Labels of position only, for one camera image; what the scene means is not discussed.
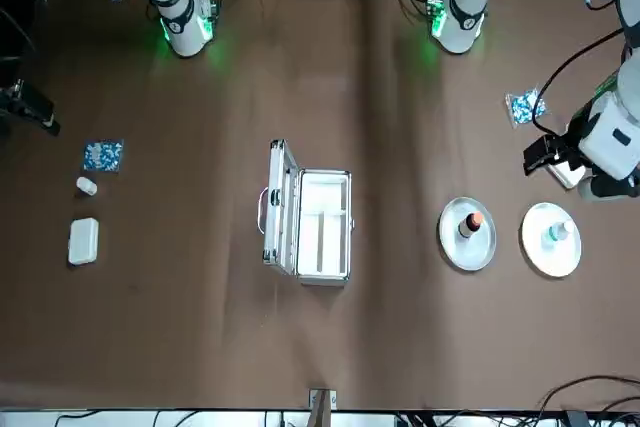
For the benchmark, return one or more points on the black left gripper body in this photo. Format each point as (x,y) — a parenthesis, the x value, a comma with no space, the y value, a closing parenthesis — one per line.
(577,139)

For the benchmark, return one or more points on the clear bottle green label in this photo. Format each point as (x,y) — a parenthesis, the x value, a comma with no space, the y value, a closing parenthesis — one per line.
(557,234)

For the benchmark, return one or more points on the brown iodophor bottle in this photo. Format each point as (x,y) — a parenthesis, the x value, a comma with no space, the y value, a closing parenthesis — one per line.
(471,224)

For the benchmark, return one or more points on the silver aluminium medical case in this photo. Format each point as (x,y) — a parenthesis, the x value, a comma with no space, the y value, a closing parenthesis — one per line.
(320,187)

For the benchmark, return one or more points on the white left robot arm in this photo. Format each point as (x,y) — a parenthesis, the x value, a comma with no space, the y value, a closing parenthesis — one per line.
(465,12)

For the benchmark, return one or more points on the white round plate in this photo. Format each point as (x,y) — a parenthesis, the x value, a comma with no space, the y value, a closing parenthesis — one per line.
(550,259)

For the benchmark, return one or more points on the gray round plate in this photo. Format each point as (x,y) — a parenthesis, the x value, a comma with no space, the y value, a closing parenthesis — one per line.
(460,252)

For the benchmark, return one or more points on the white plastic box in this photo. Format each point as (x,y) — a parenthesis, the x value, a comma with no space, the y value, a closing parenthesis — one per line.
(570,177)
(83,242)

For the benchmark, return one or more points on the blue capsule bag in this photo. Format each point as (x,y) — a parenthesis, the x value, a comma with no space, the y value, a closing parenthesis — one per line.
(103,155)
(525,108)

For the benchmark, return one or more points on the small white pill bottle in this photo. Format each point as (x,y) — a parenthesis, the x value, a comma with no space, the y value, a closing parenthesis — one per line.
(86,186)

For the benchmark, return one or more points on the aluminium frame post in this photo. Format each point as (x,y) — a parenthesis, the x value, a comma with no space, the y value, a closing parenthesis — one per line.
(322,407)

